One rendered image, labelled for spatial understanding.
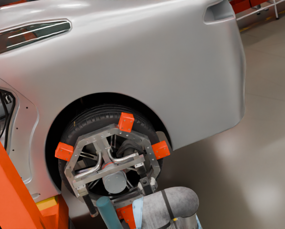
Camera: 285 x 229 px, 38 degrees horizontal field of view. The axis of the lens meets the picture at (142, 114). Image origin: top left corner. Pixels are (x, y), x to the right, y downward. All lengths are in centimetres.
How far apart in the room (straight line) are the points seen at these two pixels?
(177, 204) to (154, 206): 8
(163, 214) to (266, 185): 191
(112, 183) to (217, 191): 128
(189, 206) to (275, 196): 173
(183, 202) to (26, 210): 92
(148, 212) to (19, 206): 83
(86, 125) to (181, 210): 105
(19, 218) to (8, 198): 13
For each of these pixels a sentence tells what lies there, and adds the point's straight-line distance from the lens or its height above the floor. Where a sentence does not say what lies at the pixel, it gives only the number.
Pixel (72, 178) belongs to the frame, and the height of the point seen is 91.
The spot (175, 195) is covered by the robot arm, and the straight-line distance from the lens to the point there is 158.
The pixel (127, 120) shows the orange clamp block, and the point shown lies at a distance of 237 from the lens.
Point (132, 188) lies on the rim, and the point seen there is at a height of 62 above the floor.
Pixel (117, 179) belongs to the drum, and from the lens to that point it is 237.
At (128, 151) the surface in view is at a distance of 274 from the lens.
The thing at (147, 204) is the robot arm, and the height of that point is 118.
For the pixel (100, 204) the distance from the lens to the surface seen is 249.
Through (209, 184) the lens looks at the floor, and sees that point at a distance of 355.
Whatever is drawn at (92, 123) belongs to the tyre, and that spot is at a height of 116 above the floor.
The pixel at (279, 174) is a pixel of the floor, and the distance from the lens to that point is 348.
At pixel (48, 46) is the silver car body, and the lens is 238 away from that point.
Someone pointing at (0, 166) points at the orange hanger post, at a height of 131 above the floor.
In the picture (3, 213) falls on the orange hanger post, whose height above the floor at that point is 107.
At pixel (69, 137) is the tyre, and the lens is 249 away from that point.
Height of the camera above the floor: 211
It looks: 24 degrees down
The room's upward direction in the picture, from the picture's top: 21 degrees counter-clockwise
